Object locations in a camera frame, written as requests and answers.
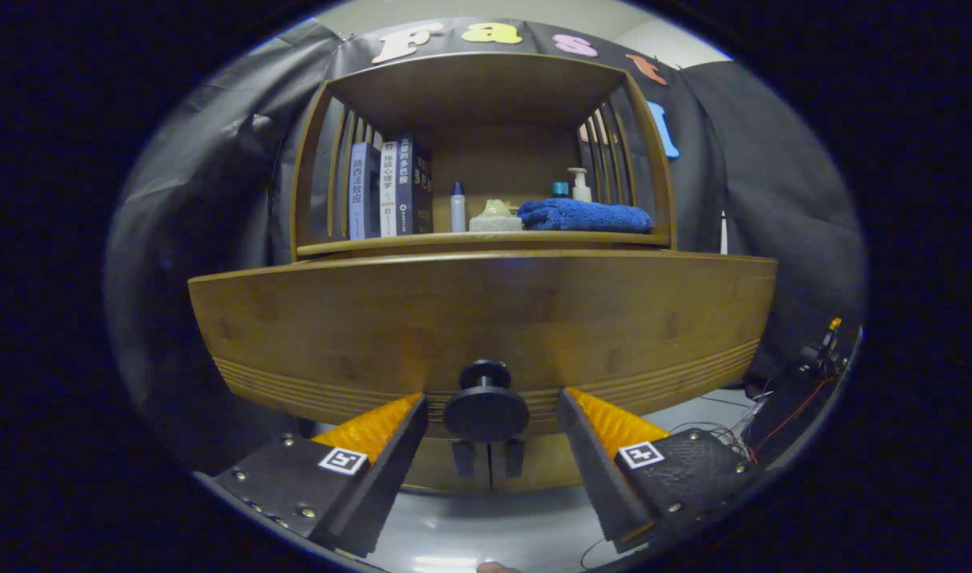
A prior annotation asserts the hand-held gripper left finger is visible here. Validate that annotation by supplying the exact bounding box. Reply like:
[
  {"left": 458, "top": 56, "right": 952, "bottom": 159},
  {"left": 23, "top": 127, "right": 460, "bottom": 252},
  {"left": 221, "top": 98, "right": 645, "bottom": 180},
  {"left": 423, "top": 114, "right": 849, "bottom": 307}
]
[{"left": 213, "top": 392, "right": 430, "bottom": 559}]

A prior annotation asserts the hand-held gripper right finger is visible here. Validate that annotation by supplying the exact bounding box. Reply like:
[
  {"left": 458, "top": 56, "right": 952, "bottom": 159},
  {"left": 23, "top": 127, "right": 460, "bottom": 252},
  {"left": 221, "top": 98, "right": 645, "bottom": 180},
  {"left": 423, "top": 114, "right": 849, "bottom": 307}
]
[{"left": 556, "top": 388, "right": 765, "bottom": 555}]

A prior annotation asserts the wooden cabinet door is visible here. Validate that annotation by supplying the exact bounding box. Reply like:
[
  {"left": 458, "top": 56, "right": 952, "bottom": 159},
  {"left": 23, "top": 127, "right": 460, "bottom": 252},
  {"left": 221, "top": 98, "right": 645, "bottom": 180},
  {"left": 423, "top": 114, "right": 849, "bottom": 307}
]
[
  {"left": 490, "top": 436, "right": 586, "bottom": 492},
  {"left": 402, "top": 436, "right": 491, "bottom": 492}
]

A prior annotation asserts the wooden countertop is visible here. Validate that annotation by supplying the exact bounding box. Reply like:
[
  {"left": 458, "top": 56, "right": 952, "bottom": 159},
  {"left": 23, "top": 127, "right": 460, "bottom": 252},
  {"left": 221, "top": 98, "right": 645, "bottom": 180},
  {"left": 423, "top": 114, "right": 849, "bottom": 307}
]
[{"left": 297, "top": 231, "right": 671, "bottom": 257}]

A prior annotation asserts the wooden cabinet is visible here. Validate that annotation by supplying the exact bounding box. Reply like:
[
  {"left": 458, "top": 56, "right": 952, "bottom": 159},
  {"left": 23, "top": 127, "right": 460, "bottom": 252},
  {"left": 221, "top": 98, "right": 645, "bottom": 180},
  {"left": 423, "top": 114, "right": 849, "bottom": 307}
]
[{"left": 289, "top": 52, "right": 677, "bottom": 493}]

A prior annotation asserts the blue folded towel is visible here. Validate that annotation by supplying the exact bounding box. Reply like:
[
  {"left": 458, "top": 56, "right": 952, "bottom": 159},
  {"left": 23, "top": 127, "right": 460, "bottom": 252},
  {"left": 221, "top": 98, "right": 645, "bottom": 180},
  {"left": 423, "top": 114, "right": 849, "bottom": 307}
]
[{"left": 517, "top": 198, "right": 653, "bottom": 233}]

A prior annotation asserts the black device with orange tip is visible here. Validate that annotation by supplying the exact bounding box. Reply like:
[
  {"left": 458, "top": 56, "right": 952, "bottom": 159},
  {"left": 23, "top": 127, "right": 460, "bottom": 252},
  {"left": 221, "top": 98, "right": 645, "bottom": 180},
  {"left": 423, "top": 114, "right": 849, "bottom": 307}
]
[{"left": 800, "top": 317, "right": 845, "bottom": 375}]

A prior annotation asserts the white book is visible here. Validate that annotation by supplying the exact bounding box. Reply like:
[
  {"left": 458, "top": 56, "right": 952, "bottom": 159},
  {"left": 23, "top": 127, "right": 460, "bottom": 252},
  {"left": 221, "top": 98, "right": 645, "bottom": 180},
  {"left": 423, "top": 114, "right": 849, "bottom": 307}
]
[{"left": 380, "top": 141, "right": 399, "bottom": 238}]

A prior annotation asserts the pale blue book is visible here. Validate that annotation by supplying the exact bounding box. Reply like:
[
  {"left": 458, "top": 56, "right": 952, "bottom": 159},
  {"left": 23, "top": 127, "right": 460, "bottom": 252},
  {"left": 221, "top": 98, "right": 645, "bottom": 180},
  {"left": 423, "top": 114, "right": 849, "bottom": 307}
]
[{"left": 349, "top": 142, "right": 381, "bottom": 240}]

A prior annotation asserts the dark blue book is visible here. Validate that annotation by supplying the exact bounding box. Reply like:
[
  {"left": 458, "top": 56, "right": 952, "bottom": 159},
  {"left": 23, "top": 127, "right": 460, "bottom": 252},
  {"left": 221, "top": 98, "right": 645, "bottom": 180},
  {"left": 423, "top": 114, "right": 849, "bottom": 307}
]
[{"left": 396, "top": 134, "right": 435, "bottom": 236}]

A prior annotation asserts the black backdrop cloth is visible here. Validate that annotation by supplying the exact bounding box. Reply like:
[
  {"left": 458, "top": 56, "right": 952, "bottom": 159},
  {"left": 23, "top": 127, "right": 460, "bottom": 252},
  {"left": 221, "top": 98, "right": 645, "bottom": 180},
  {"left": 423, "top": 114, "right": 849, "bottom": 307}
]
[{"left": 103, "top": 16, "right": 867, "bottom": 478}]

